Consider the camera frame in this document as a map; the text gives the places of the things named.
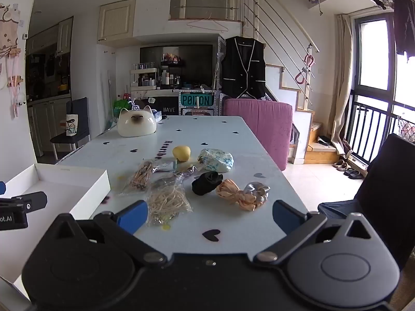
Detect bagged dark cords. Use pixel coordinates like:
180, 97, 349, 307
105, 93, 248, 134
151, 165, 199, 190

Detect orange satin scrunchie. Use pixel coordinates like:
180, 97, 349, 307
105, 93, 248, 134
216, 180, 260, 212

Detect wire clothes hanger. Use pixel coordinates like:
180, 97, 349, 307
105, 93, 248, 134
187, 16, 229, 33

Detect stair railing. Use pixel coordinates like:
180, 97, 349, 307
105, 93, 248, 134
243, 0, 320, 104

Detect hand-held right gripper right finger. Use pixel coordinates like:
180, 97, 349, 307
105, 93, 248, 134
253, 200, 373, 266

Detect black glass cabinet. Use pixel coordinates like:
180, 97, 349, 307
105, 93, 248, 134
140, 44, 221, 88

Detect cartoon print mug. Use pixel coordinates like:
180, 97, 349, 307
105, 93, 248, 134
66, 114, 79, 137

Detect silver satin scrunchie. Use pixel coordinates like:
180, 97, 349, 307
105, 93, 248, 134
241, 181, 271, 206

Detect cartoon wall hanging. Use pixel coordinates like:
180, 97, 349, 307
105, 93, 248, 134
0, 3, 26, 120

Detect bagged beige cords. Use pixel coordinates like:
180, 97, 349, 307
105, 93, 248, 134
146, 175, 192, 227

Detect cream wall cabinet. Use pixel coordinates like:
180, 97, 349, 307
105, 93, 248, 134
97, 0, 136, 44

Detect wooden staircase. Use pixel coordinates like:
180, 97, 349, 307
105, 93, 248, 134
266, 65, 341, 166

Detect black sock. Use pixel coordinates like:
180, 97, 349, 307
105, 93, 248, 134
191, 171, 224, 196

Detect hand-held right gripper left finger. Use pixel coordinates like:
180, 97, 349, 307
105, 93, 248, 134
53, 200, 169, 268

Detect pink mattress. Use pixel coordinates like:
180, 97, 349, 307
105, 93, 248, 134
224, 98, 293, 171

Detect balcony window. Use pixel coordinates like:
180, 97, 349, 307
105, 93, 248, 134
345, 16, 415, 169

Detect teal framed sign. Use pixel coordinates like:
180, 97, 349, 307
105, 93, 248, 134
179, 91, 215, 108

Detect balcony mesh net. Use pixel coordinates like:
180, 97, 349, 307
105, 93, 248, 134
397, 117, 415, 143

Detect dark slipper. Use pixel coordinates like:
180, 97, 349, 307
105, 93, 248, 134
344, 167, 364, 180

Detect black chalkboard sign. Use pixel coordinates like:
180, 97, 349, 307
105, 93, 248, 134
139, 96, 180, 117

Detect yellow squishy ball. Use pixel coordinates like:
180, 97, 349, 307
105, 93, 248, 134
172, 146, 191, 162

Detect beige curtain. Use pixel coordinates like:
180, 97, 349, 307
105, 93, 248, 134
327, 13, 355, 156

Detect white cat-shaped ceramic jar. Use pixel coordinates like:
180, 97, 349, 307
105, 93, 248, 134
117, 105, 157, 137

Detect green bag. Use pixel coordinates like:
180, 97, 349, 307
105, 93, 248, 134
113, 99, 130, 117

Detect black balcony railing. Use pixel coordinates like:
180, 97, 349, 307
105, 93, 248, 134
345, 100, 415, 166

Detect white sachet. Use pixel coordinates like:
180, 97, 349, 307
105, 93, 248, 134
156, 160, 178, 172

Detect white cosmetics shelf organizer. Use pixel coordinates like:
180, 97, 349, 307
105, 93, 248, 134
130, 68, 161, 88

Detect dark blue chair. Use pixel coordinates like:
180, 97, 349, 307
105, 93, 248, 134
50, 97, 91, 161

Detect blue floral fabric pouch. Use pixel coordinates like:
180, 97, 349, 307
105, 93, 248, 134
198, 148, 234, 173

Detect dark hanging garment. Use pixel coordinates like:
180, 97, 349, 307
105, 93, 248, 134
392, 0, 415, 62

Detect black vest with white trim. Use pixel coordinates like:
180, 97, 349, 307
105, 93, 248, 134
220, 37, 267, 99

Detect black fabric chair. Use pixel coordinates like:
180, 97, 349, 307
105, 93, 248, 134
318, 133, 415, 273

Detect white cardboard box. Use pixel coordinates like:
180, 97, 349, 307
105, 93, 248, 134
0, 164, 111, 286

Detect bagged brown cords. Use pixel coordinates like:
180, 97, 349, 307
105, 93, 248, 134
118, 159, 159, 196

